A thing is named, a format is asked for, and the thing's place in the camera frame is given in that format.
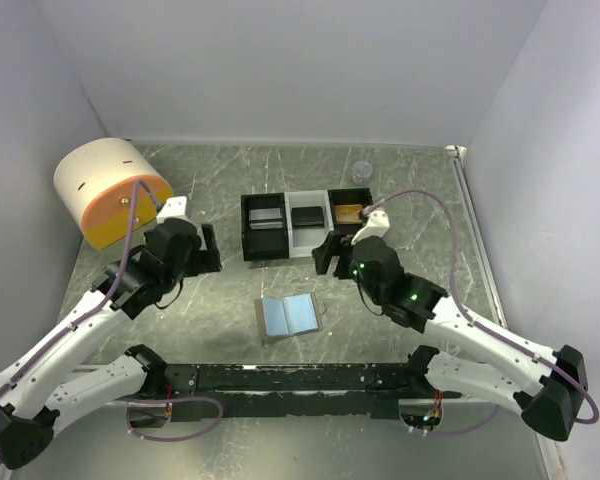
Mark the gold cards stack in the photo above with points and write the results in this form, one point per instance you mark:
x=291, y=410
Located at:
x=348, y=214

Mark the white middle tray compartment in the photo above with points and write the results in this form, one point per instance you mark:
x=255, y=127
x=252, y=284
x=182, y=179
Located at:
x=303, y=241

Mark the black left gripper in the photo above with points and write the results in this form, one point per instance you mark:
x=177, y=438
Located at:
x=209, y=262

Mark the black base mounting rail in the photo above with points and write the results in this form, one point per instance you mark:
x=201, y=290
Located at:
x=301, y=390

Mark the small clear plastic cup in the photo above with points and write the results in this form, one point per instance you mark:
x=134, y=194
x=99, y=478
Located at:
x=361, y=173

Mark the aluminium frame rail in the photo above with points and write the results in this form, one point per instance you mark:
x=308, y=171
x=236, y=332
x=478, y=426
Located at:
x=500, y=300

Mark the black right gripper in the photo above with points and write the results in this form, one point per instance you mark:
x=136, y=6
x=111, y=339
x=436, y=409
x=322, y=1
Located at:
x=334, y=245

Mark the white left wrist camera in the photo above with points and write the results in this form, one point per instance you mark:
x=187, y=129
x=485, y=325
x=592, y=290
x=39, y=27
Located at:
x=173, y=208

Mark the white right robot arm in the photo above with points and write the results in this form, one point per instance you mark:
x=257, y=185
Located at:
x=546, y=387

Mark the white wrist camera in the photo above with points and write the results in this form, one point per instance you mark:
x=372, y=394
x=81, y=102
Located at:
x=377, y=223
x=173, y=208

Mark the black right tray compartment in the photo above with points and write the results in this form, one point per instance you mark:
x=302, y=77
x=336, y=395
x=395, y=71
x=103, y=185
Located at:
x=360, y=195

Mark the black cards stack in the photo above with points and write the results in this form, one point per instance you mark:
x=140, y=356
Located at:
x=307, y=217

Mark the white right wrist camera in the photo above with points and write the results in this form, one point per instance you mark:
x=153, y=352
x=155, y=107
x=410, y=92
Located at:
x=377, y=223

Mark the white orange yellow drawer cabinet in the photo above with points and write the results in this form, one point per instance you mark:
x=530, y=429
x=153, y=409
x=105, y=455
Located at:
x=95, y=183

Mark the silver cards stack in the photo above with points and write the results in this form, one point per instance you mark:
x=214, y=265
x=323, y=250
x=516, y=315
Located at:
x=265, y=219

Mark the black tray compartment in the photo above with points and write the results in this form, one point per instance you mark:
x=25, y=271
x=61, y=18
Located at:
x=263, y=245
x=360, y=195

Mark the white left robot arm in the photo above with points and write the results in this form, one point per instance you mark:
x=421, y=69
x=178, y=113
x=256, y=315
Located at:
x=36, y=399

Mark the black left tray compartment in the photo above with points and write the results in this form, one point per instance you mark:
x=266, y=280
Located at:
x=263, y=245

